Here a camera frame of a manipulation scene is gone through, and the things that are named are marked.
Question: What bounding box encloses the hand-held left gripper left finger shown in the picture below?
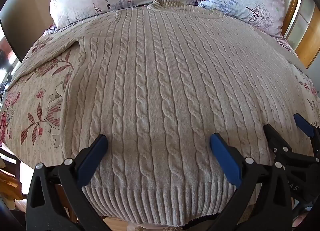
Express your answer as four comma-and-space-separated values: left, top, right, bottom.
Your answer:
25, 134, 111, 231

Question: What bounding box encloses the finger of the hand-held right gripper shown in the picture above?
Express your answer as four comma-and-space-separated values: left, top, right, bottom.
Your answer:
293, 113, 320, 157
263, 124, 293, 158

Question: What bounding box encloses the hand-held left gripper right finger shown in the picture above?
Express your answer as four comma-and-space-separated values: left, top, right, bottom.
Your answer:
209, 133, 293, 231

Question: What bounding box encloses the cream cable knit sweater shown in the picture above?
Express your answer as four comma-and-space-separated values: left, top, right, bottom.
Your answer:
9, 0, 304, 226

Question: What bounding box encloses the dark wooden chair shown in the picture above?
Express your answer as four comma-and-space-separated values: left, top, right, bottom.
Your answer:
0, 146, 30, 198

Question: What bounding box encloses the floral bed sheet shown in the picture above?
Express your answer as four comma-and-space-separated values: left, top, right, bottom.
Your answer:
0, 21, 320, 221

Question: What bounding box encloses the dark flat panel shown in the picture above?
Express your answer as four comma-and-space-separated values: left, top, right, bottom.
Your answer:
0, 0, 52, 60

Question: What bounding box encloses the wooden frame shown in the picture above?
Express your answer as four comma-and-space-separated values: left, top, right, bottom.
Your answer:
282, 0, 320, 70

